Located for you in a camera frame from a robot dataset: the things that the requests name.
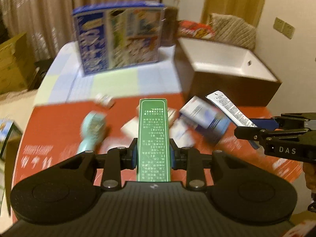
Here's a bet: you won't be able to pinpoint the green medicine box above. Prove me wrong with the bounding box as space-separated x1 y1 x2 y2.
137 99 171 182

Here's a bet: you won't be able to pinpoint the blue white medicine box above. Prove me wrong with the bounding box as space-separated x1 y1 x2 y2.
179 96 230 145

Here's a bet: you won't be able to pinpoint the light blue handheld fan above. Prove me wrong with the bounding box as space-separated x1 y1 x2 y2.
77 111 106 154

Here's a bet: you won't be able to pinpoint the white foil sachet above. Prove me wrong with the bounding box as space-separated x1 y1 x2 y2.
206 90 257 127

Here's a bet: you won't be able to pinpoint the right hand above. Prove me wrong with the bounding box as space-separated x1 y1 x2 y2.
303 163 316 193

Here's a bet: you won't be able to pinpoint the small white medicine box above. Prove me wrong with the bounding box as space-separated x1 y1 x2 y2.
94 93 115 108

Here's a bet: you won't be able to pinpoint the red printed mat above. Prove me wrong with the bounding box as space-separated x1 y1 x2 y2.
11 92 303 224

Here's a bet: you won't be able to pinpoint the brown storage box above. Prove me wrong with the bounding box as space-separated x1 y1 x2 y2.
174 38 282 106

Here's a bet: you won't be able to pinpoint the plaid pastel cloth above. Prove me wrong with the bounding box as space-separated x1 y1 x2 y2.
42 42 181 103

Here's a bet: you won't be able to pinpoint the beige quilted cover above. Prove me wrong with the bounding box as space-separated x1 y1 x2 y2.
209 13 257 50

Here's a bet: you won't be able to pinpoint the red instant rice bowl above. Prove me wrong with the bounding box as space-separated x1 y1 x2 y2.
178 20 215 40

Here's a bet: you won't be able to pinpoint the blue milk carton box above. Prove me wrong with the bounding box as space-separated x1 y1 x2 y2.
72 1 165 75

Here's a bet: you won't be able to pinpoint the cardboard boxes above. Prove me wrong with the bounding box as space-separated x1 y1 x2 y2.
0 33 36 94

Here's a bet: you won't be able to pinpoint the brown thermos jar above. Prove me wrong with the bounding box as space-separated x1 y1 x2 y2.
161 6 178 47

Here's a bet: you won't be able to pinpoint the beige curtain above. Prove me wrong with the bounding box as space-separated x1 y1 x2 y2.
0 0 165 61

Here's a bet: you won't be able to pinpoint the wall power sockets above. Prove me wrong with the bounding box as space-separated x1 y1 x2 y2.
273 17 295 40

